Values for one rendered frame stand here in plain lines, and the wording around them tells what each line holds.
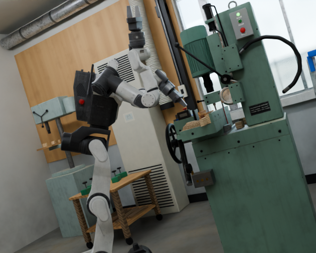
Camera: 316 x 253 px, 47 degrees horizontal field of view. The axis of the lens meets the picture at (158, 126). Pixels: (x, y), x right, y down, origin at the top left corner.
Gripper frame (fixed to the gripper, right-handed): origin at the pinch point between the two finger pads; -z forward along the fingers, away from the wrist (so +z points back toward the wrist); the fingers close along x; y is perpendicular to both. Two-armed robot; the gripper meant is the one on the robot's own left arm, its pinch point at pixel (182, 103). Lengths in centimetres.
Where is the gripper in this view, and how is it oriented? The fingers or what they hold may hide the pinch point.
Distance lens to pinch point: 237.2
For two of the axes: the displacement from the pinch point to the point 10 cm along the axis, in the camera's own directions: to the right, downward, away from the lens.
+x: -3.4, 1.2, -9.3
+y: 6.3, -7.1, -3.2
